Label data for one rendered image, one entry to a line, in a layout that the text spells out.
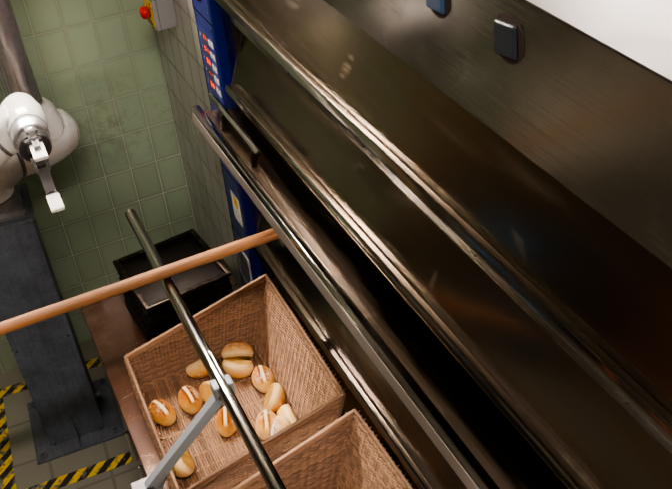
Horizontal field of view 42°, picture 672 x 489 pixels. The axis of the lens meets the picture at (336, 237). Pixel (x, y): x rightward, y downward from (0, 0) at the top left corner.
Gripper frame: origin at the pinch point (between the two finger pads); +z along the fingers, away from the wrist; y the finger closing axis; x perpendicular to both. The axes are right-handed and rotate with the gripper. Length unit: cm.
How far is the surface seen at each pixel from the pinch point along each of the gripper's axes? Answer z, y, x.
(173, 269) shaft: 7.0, 28.8, -21.0
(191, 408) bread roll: -2, 87, -18
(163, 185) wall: -116, 85, -44
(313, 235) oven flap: 37, 8, -46
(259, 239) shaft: 7, 29, -44
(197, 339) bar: 30.2, 31.7, -18.9
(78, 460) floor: -56, 148, 19
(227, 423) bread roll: 10, 85, -25
